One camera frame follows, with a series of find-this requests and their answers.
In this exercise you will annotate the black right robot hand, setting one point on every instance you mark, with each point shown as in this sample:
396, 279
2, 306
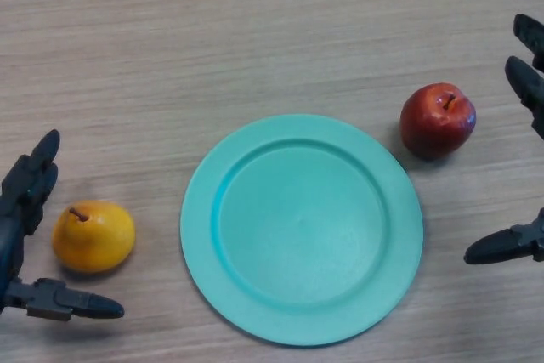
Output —
527, 84

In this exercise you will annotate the red apple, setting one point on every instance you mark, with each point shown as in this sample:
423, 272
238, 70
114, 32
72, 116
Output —
435, 127

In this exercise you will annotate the green round plate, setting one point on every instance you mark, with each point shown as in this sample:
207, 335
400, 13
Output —
302, 231

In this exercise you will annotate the yellow pear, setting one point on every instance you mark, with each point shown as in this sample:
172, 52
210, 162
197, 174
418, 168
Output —
95, 239

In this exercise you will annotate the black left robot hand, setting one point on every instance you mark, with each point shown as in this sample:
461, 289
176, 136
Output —
25, 193

